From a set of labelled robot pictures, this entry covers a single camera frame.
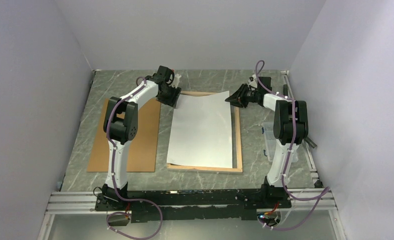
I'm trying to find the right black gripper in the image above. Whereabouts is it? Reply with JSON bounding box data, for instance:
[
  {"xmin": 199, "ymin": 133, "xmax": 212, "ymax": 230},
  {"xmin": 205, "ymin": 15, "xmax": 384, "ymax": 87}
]
[{"xmin": 225, "ymin": 83, "xmax": 260, "ymax": 109}]

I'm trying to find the wooden picture frame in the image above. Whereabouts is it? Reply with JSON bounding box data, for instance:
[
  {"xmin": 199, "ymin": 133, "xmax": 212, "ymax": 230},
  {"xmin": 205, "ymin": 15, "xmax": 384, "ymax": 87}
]
[{"xmin": 166, "ymin": 91, "xmax": 244, "ymax": 174}]

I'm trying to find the glossy photo print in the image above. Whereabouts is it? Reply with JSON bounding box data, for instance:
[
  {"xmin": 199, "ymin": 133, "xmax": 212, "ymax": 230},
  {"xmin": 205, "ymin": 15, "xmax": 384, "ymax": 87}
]
[{"xmin": 166, "ymin": 90, "xmax": 234, "ymax": 169}]

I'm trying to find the brown backing board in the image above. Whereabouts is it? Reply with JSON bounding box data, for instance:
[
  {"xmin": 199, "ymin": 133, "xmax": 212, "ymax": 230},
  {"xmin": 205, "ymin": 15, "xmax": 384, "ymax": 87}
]
[{"xmin": 87, "ymin": 98, "xmax": 161, "ymax": 173}]

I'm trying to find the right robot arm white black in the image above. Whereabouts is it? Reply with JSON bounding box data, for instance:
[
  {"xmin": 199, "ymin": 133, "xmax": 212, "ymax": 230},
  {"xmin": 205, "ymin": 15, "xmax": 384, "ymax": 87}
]
[{"xmin": 225, "ymin": 75, "xmax": 309, "ymax": 194}]

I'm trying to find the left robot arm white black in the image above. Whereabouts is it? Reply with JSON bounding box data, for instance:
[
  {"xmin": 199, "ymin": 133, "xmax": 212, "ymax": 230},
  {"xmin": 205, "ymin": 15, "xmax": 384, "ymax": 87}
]
[{"xmin": 102, "ymin": 65, "xmax": 181, "ymax": 210}]

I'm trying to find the clear plastic parts box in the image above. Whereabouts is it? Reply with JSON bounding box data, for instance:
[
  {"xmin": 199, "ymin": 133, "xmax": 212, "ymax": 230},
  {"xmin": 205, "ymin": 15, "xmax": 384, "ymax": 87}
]
[{"xmin": 262, "ymin": 121, "xmax": 299, "ymax": 164}]

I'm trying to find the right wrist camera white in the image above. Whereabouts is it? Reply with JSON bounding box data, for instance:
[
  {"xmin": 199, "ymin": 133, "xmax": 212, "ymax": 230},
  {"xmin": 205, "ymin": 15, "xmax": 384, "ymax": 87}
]
[{"xmin": 248, "ymin": 74, "xmax": 258, "ymax": 89}]

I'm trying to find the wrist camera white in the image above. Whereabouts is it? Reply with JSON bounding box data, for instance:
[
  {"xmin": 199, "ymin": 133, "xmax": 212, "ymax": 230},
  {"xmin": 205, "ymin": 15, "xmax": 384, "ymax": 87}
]
[
  {"xmin": 248, "ymin": 74, "xmax": 258, "ymax": 89},
  {"xmin": 171, "ymin": 73, "xmax": 182, "ymax": 88}
]

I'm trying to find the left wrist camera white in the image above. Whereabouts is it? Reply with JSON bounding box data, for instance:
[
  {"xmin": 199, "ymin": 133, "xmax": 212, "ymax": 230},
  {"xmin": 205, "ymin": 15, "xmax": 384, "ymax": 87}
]
[{"xmin": 171, "ymin": 73, "xmax": 182, "ymax": 88}]

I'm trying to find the black corrugated hose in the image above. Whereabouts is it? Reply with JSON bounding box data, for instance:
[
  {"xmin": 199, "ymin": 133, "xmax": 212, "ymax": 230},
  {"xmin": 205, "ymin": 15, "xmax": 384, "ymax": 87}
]
[{"xmin": 283, "ymin": 83, "xmax": 318, "ymax": 149}]

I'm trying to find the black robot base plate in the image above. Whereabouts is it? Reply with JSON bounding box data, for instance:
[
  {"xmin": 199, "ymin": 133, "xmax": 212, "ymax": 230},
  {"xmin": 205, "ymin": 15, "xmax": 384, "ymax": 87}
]
[{"xmin": 94, "ymin": 184, "xmax": 292, "ymax": 223}]

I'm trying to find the aluminium rail frame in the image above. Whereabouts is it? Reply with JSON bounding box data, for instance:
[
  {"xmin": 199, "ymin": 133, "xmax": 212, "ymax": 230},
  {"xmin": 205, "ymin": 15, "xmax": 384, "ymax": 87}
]
[{"xmin": 36, "ymin": 70, "xmax": 347, "ymax": 240}]

